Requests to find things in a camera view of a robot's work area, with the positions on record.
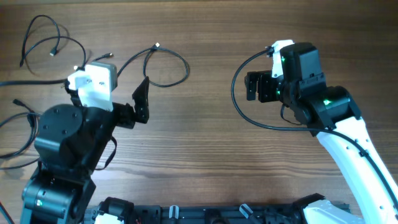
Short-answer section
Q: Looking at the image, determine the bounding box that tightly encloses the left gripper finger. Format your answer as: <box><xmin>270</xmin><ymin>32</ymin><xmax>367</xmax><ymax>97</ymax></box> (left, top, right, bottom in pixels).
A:
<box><xmin>64</xmin><ymin>79</ymin><xmax>82</xmax><ymax>107</ymax></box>
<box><xmin>132</xmin><ymin>77</ymin><xmax>150</xmax><ymax>124</ymax></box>

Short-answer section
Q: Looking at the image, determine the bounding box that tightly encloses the black USB cable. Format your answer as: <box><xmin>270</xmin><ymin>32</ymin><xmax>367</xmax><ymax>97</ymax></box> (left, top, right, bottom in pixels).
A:
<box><xmin>116</xmin><ymin>42</ymin><xmax>190</xmax><ymax>88</ymax></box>
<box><xmin>19</xmin><ymin>14</ymin><xmax>114</xmax><ymax>72</ymax></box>
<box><xmin>0</xmin><ymin>98</ymin><xmax>43</xmax><ymax>170</ymax></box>

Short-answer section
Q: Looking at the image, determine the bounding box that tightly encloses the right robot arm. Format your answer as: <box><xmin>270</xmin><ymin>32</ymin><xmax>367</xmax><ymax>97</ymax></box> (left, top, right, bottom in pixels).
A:
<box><xmin>244</xmin><ymin>40</ymin><xmax>397</xmax><ymax>223</ymax></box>

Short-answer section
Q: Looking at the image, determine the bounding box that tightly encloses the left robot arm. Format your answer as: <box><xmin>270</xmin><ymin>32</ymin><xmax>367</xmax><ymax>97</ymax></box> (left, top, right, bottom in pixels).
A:
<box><xmin>21</xmin><ymin>78</ymin><xmax>149</xmax><ymax>223</ymax></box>

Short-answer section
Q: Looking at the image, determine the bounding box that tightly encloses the right camera black cable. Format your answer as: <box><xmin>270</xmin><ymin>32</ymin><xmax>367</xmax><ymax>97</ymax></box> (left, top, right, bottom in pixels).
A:
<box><xmin>230</xmin><ymin>46</ymin><xmax>398</xmax><ymax>212</ymax></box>

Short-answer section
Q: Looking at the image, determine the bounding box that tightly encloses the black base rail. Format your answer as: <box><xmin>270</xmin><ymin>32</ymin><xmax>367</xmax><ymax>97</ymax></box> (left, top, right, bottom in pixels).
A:
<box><xmin>83</xmin><ymin>193</ymin><xmax>352</xmax><ymax>224</ymax></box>

